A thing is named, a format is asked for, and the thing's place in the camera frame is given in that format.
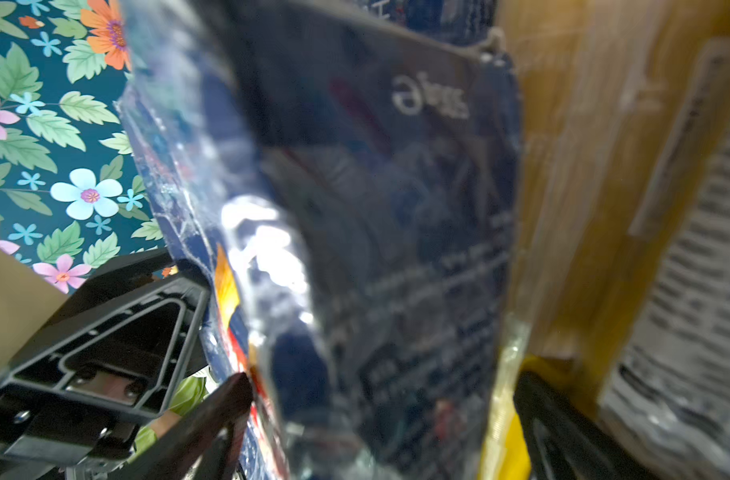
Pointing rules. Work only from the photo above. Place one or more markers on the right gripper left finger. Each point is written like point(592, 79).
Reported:
point(208, 440)

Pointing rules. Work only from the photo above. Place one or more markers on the clear spaghetti bag label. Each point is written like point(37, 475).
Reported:
point(667, 398)

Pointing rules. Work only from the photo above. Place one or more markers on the blue Barilla pasta bag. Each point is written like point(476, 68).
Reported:
point(355, 182)

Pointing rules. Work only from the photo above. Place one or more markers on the yellow spaghetti bag long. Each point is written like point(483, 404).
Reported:
point(602, 83)

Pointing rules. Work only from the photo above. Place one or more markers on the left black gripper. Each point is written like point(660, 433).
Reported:
point(105, 364)

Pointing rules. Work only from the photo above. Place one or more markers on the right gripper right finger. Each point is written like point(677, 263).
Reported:
point(562, 443)

